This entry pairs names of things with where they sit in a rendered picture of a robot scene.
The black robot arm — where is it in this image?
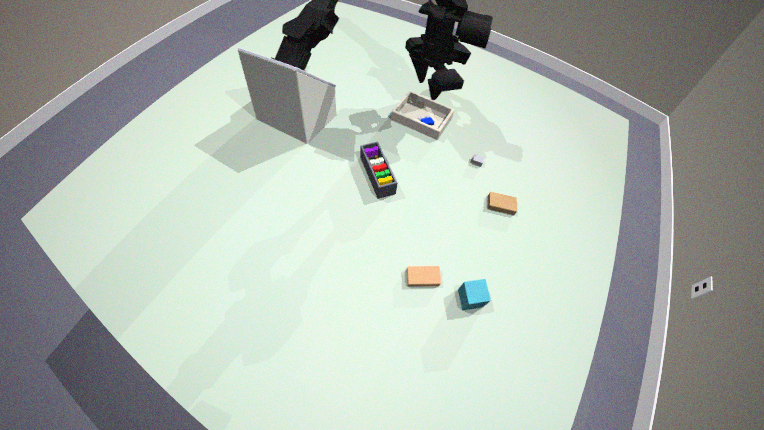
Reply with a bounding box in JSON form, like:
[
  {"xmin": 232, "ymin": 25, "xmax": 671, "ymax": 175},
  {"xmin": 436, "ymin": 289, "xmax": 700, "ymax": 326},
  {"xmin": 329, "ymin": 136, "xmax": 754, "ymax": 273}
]
[{"xmin": 271, "ymin": 0, "xmax": 493, "ymax": 71}]

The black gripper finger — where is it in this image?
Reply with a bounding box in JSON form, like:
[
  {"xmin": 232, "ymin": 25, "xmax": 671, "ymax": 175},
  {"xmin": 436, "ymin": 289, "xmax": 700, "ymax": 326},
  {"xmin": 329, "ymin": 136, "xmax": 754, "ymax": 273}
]
[
  {"xmin": 428, "ymin": 79, "xmax": 441, "ymax": 101},
  {"xmin": 409, "ymin": 53, "xmax": 429, "ymax": 83}
]

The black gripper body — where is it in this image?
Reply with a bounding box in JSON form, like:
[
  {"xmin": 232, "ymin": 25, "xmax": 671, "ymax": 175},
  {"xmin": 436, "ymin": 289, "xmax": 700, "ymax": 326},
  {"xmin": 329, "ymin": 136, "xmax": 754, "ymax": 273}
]
[{"xmin": 405, "ymin": 34, "xmax": 464, "ymax": 92}]

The orange rectangular block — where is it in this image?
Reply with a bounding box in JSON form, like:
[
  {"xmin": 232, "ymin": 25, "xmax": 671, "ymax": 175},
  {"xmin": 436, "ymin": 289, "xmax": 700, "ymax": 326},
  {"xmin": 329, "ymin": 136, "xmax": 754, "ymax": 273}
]
[{"xmin": 407, "ymin": 266, "xmax": 441, "ymax": 287}]

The tan rectangular block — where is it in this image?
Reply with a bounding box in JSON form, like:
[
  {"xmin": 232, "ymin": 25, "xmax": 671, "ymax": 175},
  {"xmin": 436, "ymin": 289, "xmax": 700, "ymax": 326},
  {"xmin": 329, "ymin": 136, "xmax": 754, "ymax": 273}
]
[{"xmin": 487, "ymin": 191, "xmax": 517, "ymax": 215}]

